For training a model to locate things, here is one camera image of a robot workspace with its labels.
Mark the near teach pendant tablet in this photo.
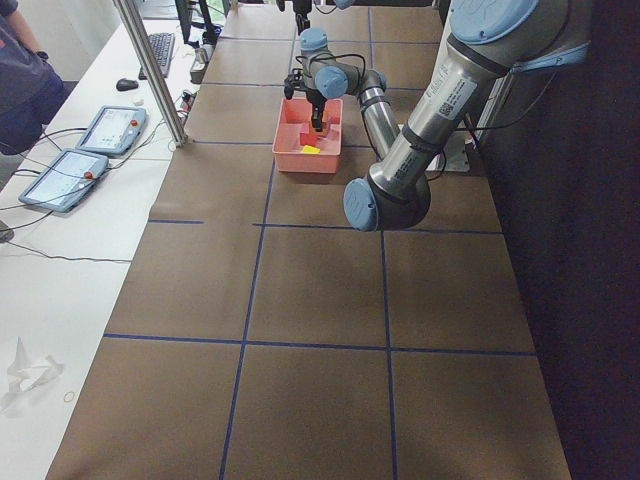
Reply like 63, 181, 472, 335
19, 149, 109, 213

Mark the aluminium frame post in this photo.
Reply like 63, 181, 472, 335
113, 0, 187, 147

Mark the person in dark clothes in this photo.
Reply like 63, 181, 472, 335
1, 0, 69, 155

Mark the orange foam block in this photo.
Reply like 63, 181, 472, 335
318, 116, 340, 139

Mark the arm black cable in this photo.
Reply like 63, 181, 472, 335
298, 52, 369, 84

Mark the yellow foam block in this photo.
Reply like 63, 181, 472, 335
301, 145, 320, 154

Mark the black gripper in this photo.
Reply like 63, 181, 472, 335
306, 89, 327, 132
293, 0, 311, 34

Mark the far teach pendant tablet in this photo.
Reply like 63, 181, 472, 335
76, 105, 147, 156

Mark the teach pendant tablet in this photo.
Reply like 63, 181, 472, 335
19, 149, 109, 213
76, 105, 147, 156

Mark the black computer mouse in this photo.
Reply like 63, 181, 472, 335
116, 78, 139, 92

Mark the red foam block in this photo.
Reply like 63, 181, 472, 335
299, 131, 318, 147

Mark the pink plastic bin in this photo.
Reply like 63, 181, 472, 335
272, 98, 343, 174

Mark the crumpled white paper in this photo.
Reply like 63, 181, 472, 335
1, 337, 65, 413

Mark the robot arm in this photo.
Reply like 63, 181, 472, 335
291, 0, 440, 34
285, 0, 593, 231

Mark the black keyboard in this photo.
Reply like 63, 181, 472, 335
148, 32, 175, 78

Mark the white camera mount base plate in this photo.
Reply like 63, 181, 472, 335
435, 130, 470, 173

